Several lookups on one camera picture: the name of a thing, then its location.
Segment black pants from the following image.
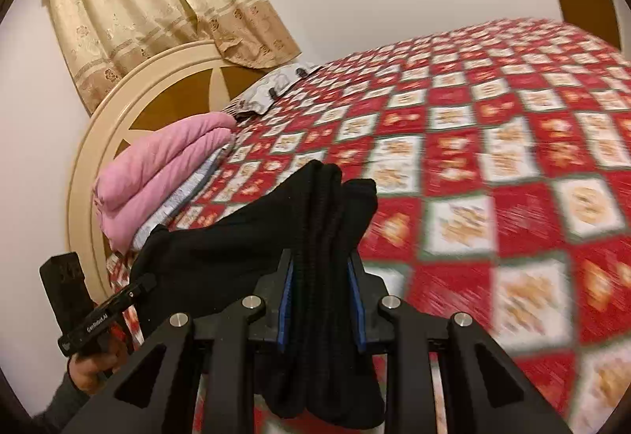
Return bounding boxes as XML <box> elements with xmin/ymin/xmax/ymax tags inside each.
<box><xmin>131</xmin><ymin>160</ymin><xmax>384</xmax><ymax>430</ymax></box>

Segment grey left sleeve forearm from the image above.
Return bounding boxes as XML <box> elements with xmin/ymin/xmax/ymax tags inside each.
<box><xmin>31</xmin><ymin>372</ymin><xmax>90</xmax><ymax>434</ymax></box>

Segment person left hand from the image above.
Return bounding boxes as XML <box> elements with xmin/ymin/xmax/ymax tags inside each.
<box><xmin>67</xmin><ymin>335</ymin><xmax>128</xmax><ymax>395</ymax></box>

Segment grey folded sheet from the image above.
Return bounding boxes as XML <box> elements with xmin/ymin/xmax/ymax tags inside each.
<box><xmin>131</xmin><ymin>142</ymin><xmax>234</xmax><ymax>251</ymax></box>

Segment pink folded blanket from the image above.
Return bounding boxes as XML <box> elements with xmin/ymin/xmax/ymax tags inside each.
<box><xmin>92</xmin><ymin>112</ymin><xmax>236</xmax><ymax>253</ymax></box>

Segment white patterned pillow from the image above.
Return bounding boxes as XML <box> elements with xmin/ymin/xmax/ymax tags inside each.
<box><xmin>222</xmin><ymin>61</ymin><xmax>322</xmax><ymax>119</ymax></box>

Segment red christmas patchwork bedspread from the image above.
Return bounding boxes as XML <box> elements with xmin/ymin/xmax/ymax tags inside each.
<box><xmin>105</xmin><ymin>17</ymin><xmax>631</xmax><ymax>434</ymax></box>

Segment cream round wooden headboard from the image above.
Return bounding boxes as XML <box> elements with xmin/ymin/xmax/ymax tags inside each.
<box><xmin>66</xmin><ymin>42</ymin><xmax>264</xmax><ymax>303</ymax></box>

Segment beige patterned curtain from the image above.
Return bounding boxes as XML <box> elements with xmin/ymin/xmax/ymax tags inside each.
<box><xmin>46</xmin><ymin>0</ymin><xmax>301</xmax><ymax>113</ymax></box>

